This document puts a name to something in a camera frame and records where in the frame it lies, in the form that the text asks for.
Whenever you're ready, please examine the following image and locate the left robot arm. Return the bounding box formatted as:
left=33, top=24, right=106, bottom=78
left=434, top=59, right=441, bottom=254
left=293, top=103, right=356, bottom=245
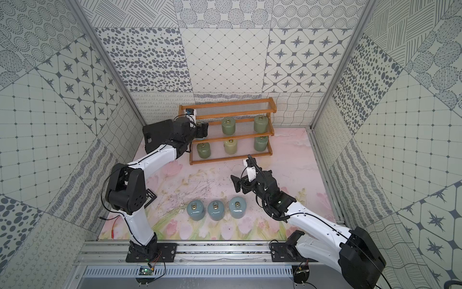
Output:
left=105, top=114, right=209, bottom=250

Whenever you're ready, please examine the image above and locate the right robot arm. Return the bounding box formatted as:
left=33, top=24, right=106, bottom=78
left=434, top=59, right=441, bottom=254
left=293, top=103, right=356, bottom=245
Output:
left=231, top=155, right=386, bottom=289

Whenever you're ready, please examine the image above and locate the wooden three-tier shelf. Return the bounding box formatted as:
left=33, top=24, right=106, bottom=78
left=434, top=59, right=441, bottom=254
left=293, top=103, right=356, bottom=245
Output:
left=179, top=98, right=277, bottom=165

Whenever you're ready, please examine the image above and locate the green canister bottom right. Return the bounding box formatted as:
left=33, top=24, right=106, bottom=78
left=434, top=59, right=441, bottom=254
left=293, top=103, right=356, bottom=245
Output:
left=254, top=136, right=269, bottom=152

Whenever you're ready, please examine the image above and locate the green canister bottom left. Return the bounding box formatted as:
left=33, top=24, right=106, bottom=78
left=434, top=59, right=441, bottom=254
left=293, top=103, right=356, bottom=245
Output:
left=197, top=143, right=211, bottom=159

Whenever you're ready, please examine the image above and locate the light green canister bottom centre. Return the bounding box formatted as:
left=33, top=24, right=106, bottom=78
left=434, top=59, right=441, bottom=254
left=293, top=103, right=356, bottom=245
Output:
left=224, top=139, right=238, bottom=155

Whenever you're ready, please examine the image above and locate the green canister middle centre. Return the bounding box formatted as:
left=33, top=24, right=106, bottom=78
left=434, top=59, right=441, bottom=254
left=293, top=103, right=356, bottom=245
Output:
left=221, top=117, right=236, bottom=136

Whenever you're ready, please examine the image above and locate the black plastic case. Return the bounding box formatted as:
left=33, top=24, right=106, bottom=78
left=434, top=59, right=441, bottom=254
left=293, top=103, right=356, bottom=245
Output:
left=142, top=119, right=173, bottom=154

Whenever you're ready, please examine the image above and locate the green canister middle right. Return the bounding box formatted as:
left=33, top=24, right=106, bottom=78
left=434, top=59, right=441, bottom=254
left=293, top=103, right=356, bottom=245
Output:
left=253, top=115, right=269, bottom=134

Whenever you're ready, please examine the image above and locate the right controller board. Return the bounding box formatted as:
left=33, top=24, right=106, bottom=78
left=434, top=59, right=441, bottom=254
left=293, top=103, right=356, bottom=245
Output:
left=292, top=264, right=310, bottom=284

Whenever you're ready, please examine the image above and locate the controller board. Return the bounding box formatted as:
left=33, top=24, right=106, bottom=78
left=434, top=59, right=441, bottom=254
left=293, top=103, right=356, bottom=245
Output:
left=292, top=264, right=310, bottom=284
left=136, top=267, right=155, bottom=284

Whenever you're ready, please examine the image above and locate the left controller board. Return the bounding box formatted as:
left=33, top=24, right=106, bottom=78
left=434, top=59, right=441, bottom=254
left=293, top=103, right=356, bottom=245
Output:
left=136, top=267, right=155, bottom=284

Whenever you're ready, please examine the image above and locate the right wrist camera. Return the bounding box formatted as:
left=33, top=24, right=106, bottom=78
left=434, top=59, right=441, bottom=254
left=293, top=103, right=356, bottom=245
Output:
left=243, top=160, right=257, bottom=182

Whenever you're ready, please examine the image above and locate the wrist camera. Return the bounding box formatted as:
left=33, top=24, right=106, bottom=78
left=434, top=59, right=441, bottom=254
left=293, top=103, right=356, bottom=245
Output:
left=243, top=160, right=257, bottom=182
left=184, top=108, right=196, bottom=123

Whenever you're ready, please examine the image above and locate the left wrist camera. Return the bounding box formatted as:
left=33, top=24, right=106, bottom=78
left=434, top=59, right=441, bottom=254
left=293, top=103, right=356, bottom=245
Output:
left=184, top=108, right=196, bottom=123

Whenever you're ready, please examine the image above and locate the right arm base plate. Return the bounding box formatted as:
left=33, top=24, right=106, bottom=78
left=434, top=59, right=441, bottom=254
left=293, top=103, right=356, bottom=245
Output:
left=269, top=230, right=314, bottom=263

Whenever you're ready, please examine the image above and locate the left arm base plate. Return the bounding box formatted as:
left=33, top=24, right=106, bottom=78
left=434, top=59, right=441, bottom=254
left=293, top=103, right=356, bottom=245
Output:
left=125, top=241, right=178, bottom=263

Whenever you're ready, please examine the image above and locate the aluminium mounting rail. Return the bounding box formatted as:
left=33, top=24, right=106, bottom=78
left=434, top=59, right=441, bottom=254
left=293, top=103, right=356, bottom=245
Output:
left=73, top=240, right=372, bottom=267

